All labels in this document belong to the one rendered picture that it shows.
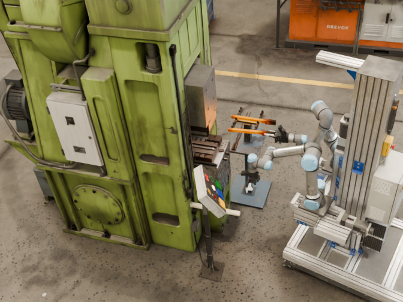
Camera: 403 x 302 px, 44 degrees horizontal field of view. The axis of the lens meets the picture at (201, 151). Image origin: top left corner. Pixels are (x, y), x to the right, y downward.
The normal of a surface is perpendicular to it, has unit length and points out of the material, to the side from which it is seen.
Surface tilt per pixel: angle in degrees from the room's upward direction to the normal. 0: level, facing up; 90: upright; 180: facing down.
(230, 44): 0
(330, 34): 90
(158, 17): 90
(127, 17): 90
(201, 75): 0
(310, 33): 90
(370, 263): 0
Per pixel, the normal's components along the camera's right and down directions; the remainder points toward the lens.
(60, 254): -0.07, -0.74
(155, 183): -0.31, 0.65
